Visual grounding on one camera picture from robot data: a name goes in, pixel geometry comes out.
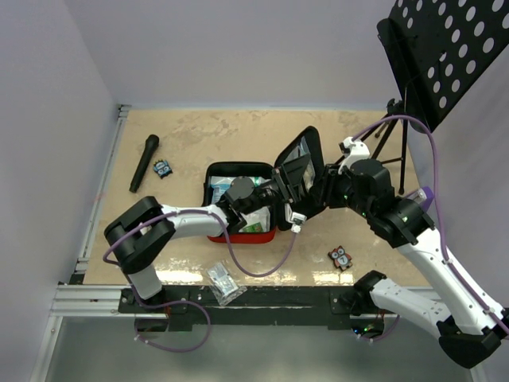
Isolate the zip bag with wipes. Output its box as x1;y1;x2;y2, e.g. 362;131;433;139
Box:
207;262;247;306

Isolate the brown owl toy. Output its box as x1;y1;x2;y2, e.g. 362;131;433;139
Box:
328;246;352;271

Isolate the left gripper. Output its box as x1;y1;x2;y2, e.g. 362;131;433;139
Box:
242;154;310;216

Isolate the bandage plasters bag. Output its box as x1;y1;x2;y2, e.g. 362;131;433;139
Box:
299;136;311;155

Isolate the aluminium front rail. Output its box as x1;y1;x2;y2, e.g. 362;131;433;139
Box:
50;284;472;319

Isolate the blue mask package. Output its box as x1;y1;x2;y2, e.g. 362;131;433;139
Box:
209;176;235;204

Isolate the bag with beige gloves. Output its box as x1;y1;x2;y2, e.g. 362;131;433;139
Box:
287;143;316;191

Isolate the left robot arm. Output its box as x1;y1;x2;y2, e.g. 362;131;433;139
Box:
103;154;311;312

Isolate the red medicine kit case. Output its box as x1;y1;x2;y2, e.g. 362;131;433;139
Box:
203;126;325;244

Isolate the white gauze pad packet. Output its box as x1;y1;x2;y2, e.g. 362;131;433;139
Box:
240;207;270;232

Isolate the blue owl toy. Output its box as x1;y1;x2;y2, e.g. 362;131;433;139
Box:
153;159;173;179

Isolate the black music stand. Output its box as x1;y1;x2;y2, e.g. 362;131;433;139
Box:
337;0;509;196

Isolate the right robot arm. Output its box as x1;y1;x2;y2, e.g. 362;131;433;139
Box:
328;137;508;368

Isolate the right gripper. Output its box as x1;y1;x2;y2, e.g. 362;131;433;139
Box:
309;163;374;219

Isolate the aluminium left rail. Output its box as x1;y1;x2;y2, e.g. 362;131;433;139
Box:
70;104;132;284

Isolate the black microphone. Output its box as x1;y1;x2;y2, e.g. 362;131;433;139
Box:
129;134;160;193

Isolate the aluminium rail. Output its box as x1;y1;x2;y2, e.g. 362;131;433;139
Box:
70;104;132;284
50;284;472;319

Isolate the green wind oil box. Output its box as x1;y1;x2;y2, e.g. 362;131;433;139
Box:
242;222;264;233

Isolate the purple box device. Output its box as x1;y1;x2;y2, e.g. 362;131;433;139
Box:
406;186;434;212

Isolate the white medicine bottle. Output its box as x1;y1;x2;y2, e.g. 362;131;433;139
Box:
252;177;268;186

